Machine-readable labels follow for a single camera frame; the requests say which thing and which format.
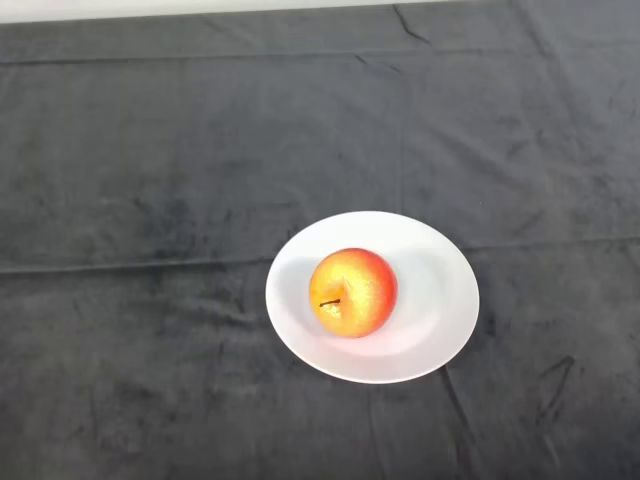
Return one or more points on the red yellow apple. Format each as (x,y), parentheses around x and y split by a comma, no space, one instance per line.
(360,295)

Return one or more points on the black velvet cloth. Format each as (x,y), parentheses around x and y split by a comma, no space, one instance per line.
(200,150)

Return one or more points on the white round plate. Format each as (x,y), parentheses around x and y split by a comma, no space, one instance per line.
(430,320)

